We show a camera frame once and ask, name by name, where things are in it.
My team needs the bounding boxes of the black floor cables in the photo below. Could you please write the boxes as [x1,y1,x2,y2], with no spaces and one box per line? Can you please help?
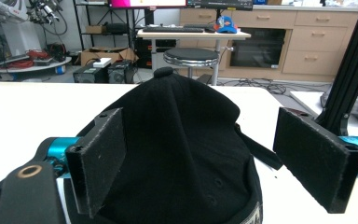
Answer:
[218,77,332,95]

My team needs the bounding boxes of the red cable bundle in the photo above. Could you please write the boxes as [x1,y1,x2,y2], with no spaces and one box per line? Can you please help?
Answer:
[5,49,50,70]

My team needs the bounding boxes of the computer monitor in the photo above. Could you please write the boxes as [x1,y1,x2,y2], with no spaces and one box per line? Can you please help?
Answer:
[109,0,188,9]

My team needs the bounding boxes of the white flat box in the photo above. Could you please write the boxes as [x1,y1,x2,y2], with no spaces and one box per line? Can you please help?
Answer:
[92,57,113,69]

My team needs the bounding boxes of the black built-in oven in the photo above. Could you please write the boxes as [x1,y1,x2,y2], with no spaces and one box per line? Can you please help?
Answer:
[228,27,287,69]

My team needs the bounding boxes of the wooden drawer cabinet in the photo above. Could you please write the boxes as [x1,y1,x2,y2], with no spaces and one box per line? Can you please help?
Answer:
[179,7,358,86]

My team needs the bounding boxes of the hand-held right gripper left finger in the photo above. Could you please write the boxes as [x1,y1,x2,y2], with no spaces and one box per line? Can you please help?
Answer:
[65,107,127,219]

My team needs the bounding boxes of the black metal stand post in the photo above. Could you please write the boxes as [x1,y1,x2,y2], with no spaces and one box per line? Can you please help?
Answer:
[315,0,358,136]

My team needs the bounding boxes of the black keyboard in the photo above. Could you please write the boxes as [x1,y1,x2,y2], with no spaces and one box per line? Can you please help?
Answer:
[142,25,205,34]

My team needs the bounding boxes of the black computer tower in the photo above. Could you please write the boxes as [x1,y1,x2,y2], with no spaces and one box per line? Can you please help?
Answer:
[107,60,135,84]
[72,64,110,84]

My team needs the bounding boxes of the black baseball cap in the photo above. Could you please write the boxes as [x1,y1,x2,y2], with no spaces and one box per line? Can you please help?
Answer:
[63,66,283,224]

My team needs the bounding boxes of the black metal shelf rack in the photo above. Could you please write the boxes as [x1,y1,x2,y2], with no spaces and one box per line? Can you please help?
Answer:
[73,0,155,52]

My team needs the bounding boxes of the white robot machine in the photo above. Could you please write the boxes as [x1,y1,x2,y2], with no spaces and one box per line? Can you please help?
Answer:
[0,0,42,68]

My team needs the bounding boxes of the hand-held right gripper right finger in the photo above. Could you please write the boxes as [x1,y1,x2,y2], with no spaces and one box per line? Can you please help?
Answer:
[272,106,358,215]

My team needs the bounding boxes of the round black stool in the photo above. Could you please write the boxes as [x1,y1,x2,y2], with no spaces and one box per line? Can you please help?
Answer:
[163,47,220,78]

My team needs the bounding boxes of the dark monitor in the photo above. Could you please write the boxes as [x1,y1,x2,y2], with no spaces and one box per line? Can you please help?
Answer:
[186,0,255,11]

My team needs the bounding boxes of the blue and orange cap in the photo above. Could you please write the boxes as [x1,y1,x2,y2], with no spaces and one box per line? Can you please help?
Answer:
[214,15,239,35]

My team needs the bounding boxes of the open cardboard box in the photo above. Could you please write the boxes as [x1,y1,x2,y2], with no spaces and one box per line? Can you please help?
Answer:
[80,46,139,67]

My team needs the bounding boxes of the round white platform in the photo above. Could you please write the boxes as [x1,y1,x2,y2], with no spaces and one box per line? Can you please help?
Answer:
[0,55,73,75]

